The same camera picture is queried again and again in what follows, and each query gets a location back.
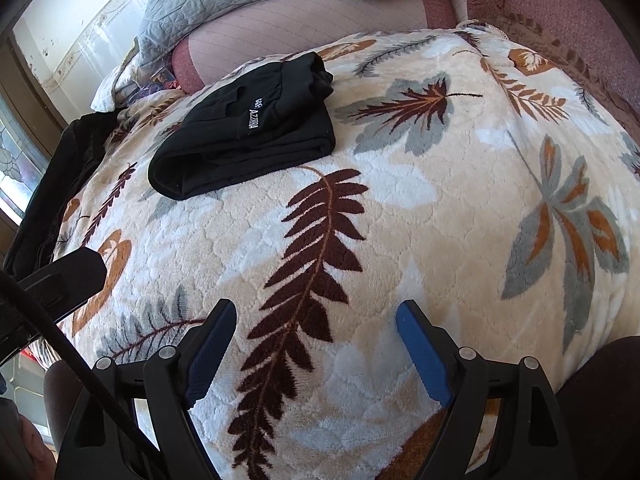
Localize black pants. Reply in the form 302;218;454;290
149;51;337;202

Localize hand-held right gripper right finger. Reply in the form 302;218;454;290
395;299;581;480

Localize colourful printed cloth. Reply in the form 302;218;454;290
127;67;183;106

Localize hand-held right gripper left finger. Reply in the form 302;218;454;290
55;298;238;480

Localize leaf-printed fleece blanket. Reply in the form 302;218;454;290
30;25;640;480

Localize patterned glass window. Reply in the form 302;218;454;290
0;95;51;221

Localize grey quilted blanket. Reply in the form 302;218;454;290
135;0;351;68

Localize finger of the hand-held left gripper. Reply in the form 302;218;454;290
15;249;108;323

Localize white cloth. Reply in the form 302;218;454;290
90;55;151;113

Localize dark maroon cloth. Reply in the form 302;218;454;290
552;335;640;480
42;360;101;451

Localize black cable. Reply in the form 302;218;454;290
0;271;163;480

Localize person's left forearm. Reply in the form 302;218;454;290
17;417;58;480

